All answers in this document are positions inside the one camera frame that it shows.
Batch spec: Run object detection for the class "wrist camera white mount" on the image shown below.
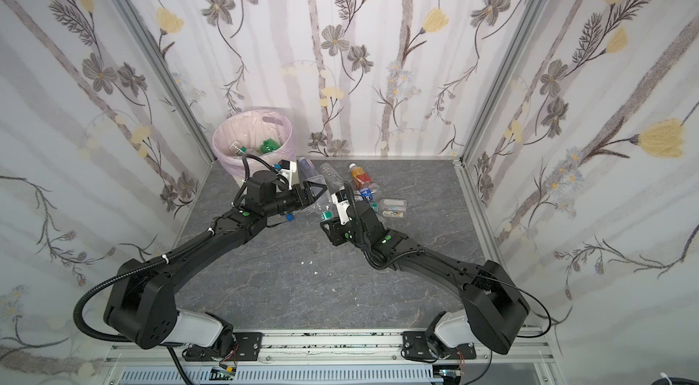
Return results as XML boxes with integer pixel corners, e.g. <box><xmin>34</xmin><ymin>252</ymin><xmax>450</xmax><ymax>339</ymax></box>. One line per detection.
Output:
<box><xmin>273</xmin><ymin>160</ymin><xmax>299</xmax><ymax>189</ymax></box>
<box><xmin>331</xmin><ymin>189</ymin><xmax>351</xmax><ymax>226</ymax></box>

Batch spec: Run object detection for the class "clear square bottle green band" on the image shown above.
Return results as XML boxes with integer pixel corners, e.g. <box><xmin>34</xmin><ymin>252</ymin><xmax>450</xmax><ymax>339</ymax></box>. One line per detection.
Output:
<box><xmin>320</xmin><ymin>203</ymin><xmax>334</xmax><ymax>221</ymax></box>

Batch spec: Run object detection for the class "left aluminium corner post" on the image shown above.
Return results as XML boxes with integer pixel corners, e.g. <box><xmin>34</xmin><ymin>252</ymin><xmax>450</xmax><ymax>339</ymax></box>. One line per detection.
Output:
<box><xmin>111</xmin><ymin>0</ymin><xmax>217</xmax><ymax>164</ymax></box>

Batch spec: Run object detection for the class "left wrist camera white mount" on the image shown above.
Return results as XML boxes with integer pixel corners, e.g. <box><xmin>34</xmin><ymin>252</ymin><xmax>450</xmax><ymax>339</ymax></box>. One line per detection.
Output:
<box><xmin>273</xmin><ymin>160</ymin><xmax>299</xmax><ymax>189</ymax></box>

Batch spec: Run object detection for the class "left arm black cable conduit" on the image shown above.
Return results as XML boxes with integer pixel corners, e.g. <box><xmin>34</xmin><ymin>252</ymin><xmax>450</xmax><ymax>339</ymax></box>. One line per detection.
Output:
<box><xmin>73</xmin><ymin>231</ymin><xmax>214</xmax><ymax>343</ymax></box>

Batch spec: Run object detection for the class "purple tinted Cancer bottle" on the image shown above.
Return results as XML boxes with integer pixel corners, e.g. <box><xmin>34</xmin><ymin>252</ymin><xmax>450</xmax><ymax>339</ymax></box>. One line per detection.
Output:
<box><xmin>297</xmin><ymin>157</ymin><xmax>320</xmax><ymax>183</ymax></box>

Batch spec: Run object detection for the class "pink bin liner bag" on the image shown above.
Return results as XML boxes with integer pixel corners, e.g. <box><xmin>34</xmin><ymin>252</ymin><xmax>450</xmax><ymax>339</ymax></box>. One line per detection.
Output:
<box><xmin>211</xmin><ymin>108</ymin><xmax>297</xmax><ymax>168</ymax></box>

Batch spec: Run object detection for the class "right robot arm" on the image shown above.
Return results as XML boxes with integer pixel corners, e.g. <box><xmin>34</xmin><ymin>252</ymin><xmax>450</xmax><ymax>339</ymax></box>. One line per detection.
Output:
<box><xmin>320</xmin><ymin>203</ymin><xmax>531</xmax><ymax>355</ymax></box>

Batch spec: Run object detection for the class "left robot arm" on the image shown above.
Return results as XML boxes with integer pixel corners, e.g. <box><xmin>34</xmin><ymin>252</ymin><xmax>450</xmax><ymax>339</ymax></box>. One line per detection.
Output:
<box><xmin>104</xmin><ymin>170</ymin><xmax>327</xmax><ymax>359</ymax></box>

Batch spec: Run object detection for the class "Pepsi blue label bottle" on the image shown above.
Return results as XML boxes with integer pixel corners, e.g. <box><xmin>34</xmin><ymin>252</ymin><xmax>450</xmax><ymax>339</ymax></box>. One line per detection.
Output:
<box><xmin>357</xmin><ymin>184</ymin><xmax>382</xmax><ymax>202</ymax></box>

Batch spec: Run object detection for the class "clear square bottle nutrition label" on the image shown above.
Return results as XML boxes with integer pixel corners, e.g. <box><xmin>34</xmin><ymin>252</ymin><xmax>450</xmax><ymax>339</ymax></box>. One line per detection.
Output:
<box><xmin>228</xmin><ymin>140</ymin><xmax>254</xmax><ymax>158</ymax></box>

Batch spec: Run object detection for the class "green soda bottle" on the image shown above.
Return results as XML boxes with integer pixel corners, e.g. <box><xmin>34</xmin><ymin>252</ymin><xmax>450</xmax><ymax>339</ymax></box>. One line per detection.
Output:
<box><xmin>260</xmin><ymin>138</ymin><xmax>281</xmax><ymax>154</ymax></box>

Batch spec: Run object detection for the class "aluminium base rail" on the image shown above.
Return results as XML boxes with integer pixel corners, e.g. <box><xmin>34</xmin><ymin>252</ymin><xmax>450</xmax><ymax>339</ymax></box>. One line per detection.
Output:
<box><xmin>103</xmin><ymin>327</ymin><xmax>553</xmax><ymax>370</ymax></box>

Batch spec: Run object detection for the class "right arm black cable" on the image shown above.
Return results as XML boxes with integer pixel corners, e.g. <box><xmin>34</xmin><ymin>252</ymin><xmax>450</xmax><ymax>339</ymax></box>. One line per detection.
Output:
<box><xmin>485</xmin><ymin>269</ymin><xmax>553</xmax><ymax>339</ymax></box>

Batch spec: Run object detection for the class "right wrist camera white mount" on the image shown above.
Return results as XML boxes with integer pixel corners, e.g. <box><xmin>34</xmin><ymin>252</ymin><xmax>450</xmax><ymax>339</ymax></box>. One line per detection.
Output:
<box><xmin>331</xmin><ymin>189</ymin><xmax>351</xmax><ymax>226</ymax></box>

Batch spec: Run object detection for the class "clear ribbed bottle white cap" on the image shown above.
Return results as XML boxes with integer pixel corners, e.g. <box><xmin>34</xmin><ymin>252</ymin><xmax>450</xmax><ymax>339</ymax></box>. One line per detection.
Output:
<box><xmin>320</xmin><ymin>163</ymin><xmax>344</xmax><ymax>194</ymax></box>

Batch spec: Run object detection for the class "orange red label bottle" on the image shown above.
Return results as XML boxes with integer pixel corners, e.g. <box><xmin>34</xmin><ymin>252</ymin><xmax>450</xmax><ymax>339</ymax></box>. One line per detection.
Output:
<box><xmin>349</xmin><ymin>163</ymin><xmax>373</xmax><ymax>189</ymax></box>

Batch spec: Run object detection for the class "white slotted cable duct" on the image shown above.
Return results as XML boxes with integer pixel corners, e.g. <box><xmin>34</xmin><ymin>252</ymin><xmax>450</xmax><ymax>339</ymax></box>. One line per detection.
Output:
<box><xmin>116</xmin><ymin>365</ymin><xmax>443</xmax><ymax>385</ymax></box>

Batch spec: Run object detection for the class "aluminium corner frame post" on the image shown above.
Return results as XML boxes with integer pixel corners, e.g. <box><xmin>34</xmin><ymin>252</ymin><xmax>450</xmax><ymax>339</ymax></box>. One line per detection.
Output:
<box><xmin>459</xmin><ymin>0</ymin><xmax>548</xmax><ymax>165</ymax></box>

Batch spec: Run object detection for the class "clear bottle green label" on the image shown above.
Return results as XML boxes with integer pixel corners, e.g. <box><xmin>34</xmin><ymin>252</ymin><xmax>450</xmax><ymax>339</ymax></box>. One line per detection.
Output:
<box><xmin>379</xmin><ymin>199</ymin><xmax>408</xmax><ymax>219</ymax></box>

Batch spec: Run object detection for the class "cream waste bin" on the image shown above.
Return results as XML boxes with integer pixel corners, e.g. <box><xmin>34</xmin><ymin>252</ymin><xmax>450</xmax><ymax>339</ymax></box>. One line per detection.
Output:
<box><xmin>224</xmin><ymin>163</ymin><xmax>246</xmax><ymax>186</ymax></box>

